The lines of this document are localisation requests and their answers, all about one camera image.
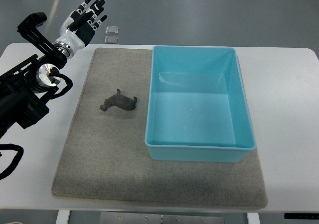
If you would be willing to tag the lower floor socket plate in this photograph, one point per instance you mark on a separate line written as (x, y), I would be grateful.
(111, 40)

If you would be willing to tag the blue plastic box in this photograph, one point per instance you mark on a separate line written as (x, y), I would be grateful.
(197, 107)

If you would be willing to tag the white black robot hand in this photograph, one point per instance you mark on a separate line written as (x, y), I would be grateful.
(80, 27)

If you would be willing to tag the metal table frame bar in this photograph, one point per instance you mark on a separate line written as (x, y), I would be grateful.
(136, 218)

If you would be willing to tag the grey felt mat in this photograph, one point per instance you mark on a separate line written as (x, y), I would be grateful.
(105, 156)

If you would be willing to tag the black table control panel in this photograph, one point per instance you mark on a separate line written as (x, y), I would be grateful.
(301, 216)

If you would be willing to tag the brown hippo toy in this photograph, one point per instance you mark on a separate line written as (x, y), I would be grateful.
(120, 101)

